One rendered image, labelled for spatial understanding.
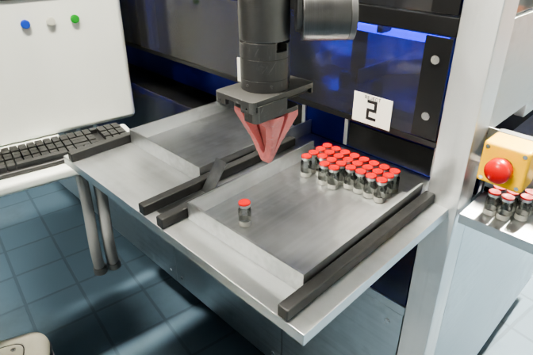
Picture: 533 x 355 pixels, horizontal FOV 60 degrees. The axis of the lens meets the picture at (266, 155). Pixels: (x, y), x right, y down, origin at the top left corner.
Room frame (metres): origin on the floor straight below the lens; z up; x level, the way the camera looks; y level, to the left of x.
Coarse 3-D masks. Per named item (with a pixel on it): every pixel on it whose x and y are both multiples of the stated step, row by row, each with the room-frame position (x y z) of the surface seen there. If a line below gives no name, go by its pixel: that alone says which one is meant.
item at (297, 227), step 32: (288, 160) 0.85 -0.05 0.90; (224, 192) 0.72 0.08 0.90; (256, 192) 0.75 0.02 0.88; (288, 192) 0.75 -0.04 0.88; (320, 192) 0.75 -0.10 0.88; (352, 192) 0.75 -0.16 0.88; (416, 192) 0.71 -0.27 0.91; (224, 224) 0.60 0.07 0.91; (256, 224) 0.65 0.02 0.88; (288, 224) 0.65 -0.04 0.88; (320, 224) 0.65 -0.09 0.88; (352, 224) 0.65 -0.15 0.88; (256, 256) 0.55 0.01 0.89; (288, 256) 0.56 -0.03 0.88; (320, 256) 0.56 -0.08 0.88
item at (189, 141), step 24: (168, 120) 1.04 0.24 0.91; (192, 120) 1.09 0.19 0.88; (216, 120) 1.10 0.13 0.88; (240, 120) 1.10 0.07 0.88; (144, 144) 0.93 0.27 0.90; (168, 144) 0.96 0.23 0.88; (192, 144) 0.96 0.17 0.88; (216, 144) 0.96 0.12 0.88; (240, 144) 0.96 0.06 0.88; (192, 168) 0.80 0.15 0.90
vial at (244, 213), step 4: (240, 208) 0.64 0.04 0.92; (244, 208) 0.64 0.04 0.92; (248, 208) 0.64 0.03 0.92; (240, 212) 0.64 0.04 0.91; (244, 212) 0.64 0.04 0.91; (248, 212) 0.64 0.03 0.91; (240, 216) 0.64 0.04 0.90; (244, 216) 0.64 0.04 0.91; (248, 216) 0.64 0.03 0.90; (240, 220) 0.64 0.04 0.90; (244, 220) 0.64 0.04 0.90; (248, 220) 0.64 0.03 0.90; (240, 224) 0.64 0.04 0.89; (244, 224) 0.64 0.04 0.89; (248, 224) 0.64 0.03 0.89
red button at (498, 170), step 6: (492, 162) 0.63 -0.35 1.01; (498, 162) 0.63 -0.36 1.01; (504, 162) 0.62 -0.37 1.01; (486, 168) 0.63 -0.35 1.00; (492, 168) 0.63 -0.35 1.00; (498, 168) 0.62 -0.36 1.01; (504, 168) 0.62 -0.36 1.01; (510, 168) 0.62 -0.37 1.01; (486, 174) 0.63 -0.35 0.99; (492, 174) 0.62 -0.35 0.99; (498, 174) 0.62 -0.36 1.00; (504, 174) 0.61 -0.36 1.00; (510, 174) 0.61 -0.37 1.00; (492, 180) 0.62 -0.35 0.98; (498, 180) 0.62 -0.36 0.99; (504, 180) 0.61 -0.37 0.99
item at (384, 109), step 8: (360, 96) 0.84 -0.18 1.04; (368, 96) 0.83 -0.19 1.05; (360, 104) 0.84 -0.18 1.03; (368, 104) 0.83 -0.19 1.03; (384, 104) 0.81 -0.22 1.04; (392, 104) 0.79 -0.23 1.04; (360, 112) 0.84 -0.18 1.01; (384, 112) 0.80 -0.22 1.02; (360, 120) 0.84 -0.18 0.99; (368, 120) 0.83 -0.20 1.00; (376, 120) 0.81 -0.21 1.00; (384, 120) 0.80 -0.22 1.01; (384, 128) 0.80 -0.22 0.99
